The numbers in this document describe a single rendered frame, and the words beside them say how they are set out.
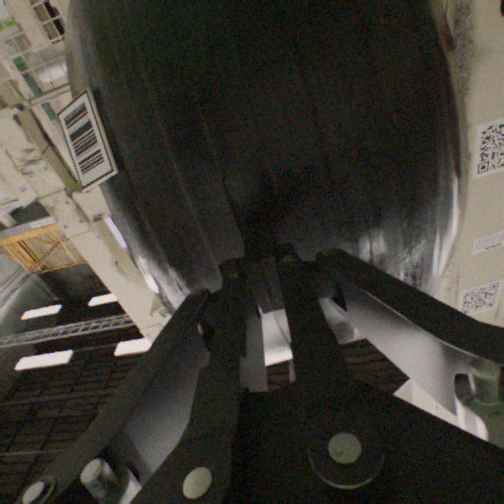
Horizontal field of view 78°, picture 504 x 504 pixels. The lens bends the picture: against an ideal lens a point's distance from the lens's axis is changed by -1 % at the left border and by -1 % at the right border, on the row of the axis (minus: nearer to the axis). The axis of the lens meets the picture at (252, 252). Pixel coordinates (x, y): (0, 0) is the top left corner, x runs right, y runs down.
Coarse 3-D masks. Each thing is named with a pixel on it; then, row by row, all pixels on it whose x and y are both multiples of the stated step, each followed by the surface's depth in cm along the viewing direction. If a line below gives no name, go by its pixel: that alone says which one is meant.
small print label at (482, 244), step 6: (492, 234) 48; (498, 234) 48; (474, 240) 48; (480, 240) 49; (486, 240) 49; (492, 240) 49; (498, 240) 49; (474, 246) 49; (480, 246) 49; (486, 246) 49; (492, 246) 50; (498, 246) 50; (474, 252) 50
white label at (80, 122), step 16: (80, 96) 21; (64, 112) 22; (80, 112) 22; (96, 112) 21; (64, 128) 23; (80, 128) 22; (96, 128) 21; (80, 144) 22; (96, 144) 21; (80, 160) 22; (96, 160) 22; (112, 160) 21; (80, 176) 23; (96, 176) 22
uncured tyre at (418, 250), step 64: (128, 0) 20; (192, 0) 20; (256, 0) 19; (320, 0) 19; (384, 0) 19; (128, 64) 20; (192, 64) 19; (256, 64) 19; (320, 64) 19; (384, 64) 19; (448, 64) 21; (128, 128) 20; (192, 128) 20; (256, 128) 20; (320, 128) 20; (384, 128) 20; (448, 128) 21; (128, 192) 22; (192, 192) 21; (256, 192) 21; (320, 192) 21; (384, 192) 21; (448, 192) 22; (192, 256) 23; (384, 256) 24; (448, 256) 26
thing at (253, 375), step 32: (224, 288) 14; (224, 320) 12; (256, 320) 13; (224, 352) 10; (256, 352) 11; (224, 384) 8; (256, 384) 9; (192, 416) 7; (224, 416) 7; (192, 448) 6; (224, 448) 6; (192, 480) 5; (224, 480) 5
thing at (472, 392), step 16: (480, 368) 6; (496, 368) 6; (464, 384) 7; (480, 384) 6; (496, 384) 6; (464, 400) 7; (480, 400) 6; (496, 400) 6; (464, 416) 7; (480, 416) 6; (496, 416) 6; (480, 432) 6; (496, 432) 6
